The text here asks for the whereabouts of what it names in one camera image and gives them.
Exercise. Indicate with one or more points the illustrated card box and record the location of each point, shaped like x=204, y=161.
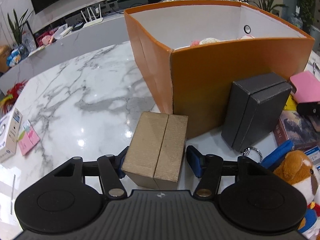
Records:
x=298, y=129

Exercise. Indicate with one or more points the pink sticky note pack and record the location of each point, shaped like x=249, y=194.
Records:
x=28, y=138

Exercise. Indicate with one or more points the white product box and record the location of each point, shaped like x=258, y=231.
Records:
x=10, y=125

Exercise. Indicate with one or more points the brown white plush dog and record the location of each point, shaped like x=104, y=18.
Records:
x=298, y=170

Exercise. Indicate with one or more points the golden vase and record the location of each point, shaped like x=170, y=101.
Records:
x=5, y=51

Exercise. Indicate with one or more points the large orange storage box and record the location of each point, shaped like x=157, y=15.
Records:
x=195, y=81

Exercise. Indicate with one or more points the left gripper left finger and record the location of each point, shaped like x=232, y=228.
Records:
x=110, y=174

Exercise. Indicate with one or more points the cream crochet doll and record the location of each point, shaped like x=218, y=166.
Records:
x=204, y=41

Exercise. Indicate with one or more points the white wifi router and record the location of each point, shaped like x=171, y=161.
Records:
x=94, y=17

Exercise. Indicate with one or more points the thin metal rod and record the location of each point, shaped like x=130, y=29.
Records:
x=12, y=194

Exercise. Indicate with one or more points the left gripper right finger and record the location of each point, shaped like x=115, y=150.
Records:
x=208, y=169

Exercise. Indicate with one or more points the pink pouch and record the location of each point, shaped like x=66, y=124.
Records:
x=306, y=87

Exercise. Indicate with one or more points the metal nail clipper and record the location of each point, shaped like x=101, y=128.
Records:
x=314, y=68

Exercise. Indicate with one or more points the brown cardboard box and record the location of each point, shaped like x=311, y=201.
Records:
x=155, y=154

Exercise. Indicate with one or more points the dark grey gift box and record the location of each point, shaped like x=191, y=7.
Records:
x=254, y=107

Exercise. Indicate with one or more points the tall green plant in vase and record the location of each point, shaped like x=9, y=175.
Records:
x=17, y=25

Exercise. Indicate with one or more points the red feather toy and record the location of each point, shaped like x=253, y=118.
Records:
x=12, y=95

